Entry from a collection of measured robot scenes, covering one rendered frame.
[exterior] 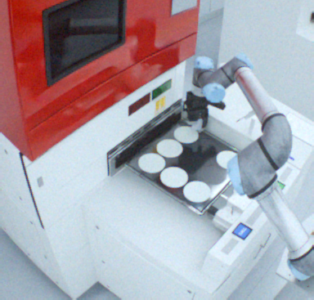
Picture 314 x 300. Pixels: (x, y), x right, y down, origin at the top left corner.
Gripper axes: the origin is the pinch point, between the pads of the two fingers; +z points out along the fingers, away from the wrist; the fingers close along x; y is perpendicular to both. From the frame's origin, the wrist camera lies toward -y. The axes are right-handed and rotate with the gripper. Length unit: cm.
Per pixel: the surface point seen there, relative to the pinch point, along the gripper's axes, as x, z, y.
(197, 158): 13.8, 1.4, 6.7
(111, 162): 9.7, -1.4, 39.7
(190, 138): 2.7, 1.3, 5.5
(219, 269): 65, 1, 18
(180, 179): 22.3, 1.3, 17.0
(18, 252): -15, 91, 101
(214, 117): -0.3, -5.2, -6.2
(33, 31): 29, -72, 63
